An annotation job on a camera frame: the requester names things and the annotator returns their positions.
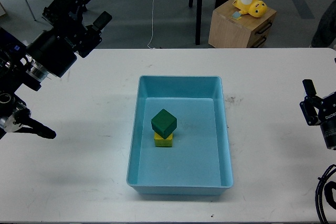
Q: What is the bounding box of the blue plastic bin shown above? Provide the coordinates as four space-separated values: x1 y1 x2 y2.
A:
127 76 233 195

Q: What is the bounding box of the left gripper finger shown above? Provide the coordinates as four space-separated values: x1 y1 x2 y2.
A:
76 11 112 58
43 0 91 29

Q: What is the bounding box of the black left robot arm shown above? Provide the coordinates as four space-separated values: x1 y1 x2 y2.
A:
1 0 112 139

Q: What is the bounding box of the yellow plush toy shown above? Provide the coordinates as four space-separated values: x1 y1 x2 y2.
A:
233 0 268 18

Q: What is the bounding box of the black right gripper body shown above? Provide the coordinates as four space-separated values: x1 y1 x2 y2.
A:
318 94 335 150

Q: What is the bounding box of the green block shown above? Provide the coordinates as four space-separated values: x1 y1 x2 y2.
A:
151 109 177 139

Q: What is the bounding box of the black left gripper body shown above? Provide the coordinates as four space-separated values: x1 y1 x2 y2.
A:
26 25 88 77

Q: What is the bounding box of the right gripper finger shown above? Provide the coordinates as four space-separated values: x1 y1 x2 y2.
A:
300 79 324 126

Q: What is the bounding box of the yellow block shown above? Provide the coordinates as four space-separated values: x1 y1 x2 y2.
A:
154 132 173 147

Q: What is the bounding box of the white cable on floor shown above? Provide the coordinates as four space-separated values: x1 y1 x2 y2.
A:
135 0 161 50

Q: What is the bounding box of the small blue green card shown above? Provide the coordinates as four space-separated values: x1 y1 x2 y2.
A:
231 12 241 20

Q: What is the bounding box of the wooden drawer cabinet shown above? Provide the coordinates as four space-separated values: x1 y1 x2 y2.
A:
208 0 277 48

